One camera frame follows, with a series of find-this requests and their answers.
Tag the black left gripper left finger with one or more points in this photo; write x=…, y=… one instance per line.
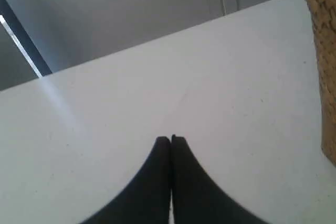
x=147, y=197

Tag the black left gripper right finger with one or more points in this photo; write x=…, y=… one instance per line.
x=196, y=197

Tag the woven straw basket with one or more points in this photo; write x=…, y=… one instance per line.
x=323, y=25

